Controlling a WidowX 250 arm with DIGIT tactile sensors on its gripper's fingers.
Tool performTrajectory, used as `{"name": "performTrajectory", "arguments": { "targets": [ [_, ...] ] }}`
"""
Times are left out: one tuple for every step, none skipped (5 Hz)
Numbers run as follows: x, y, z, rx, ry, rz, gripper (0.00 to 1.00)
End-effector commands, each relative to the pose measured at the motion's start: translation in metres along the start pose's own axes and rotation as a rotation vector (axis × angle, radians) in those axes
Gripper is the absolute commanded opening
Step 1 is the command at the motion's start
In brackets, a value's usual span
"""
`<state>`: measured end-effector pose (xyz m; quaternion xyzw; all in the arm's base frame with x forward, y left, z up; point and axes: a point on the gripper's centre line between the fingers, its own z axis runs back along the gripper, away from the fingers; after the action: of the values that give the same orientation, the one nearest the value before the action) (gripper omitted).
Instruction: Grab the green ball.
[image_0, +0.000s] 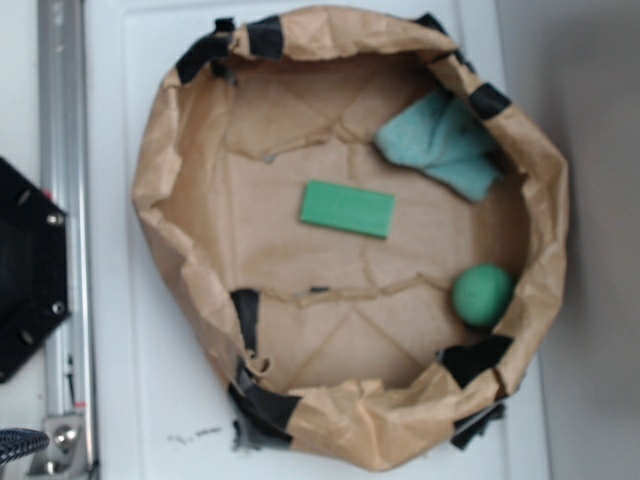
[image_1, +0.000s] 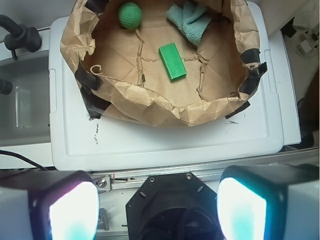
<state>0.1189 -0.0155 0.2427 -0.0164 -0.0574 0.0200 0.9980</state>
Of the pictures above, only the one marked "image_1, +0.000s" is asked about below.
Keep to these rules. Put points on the teal microfiber cloth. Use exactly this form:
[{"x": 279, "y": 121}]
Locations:
[{"x": 190, "y": 19}]

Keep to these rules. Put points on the green dimpled ball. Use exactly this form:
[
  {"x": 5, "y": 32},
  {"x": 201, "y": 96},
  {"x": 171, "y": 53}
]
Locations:
[{"x": 130, "y": 15}]

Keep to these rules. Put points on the white plastic bin lid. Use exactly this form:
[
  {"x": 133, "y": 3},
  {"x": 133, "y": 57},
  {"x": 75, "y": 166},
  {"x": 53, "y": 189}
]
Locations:
[{"x": 109, "y": 144}]

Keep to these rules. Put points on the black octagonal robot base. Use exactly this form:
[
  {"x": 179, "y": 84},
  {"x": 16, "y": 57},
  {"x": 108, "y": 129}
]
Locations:
[{"x": 173, "y": 207}]

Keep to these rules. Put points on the white power strip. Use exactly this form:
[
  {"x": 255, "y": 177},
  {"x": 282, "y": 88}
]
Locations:
[{"x": 309, "y": 41}]

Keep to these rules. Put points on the clear plastic container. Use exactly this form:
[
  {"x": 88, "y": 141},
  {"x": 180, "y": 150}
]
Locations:
[{"x": 25, "y": 111}]

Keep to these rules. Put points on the green rectangular block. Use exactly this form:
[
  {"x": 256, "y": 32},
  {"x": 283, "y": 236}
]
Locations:
[{"x": 172, "y": 61}]

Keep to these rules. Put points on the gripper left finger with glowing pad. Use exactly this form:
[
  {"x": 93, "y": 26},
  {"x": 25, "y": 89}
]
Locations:
[{"x": 48, "y": 205}]

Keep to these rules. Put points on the crumpled brown paper bag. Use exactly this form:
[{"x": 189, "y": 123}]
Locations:
[{"x": 120, "y": 73}]

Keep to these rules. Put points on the aluminium extrusion rail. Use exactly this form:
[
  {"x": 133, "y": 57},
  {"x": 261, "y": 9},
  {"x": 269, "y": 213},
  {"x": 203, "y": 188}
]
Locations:
[{"x": 208, "y": 171}]

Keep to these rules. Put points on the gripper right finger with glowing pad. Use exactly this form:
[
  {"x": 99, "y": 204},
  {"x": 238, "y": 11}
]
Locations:
[{"x": 269, "y": 202}]

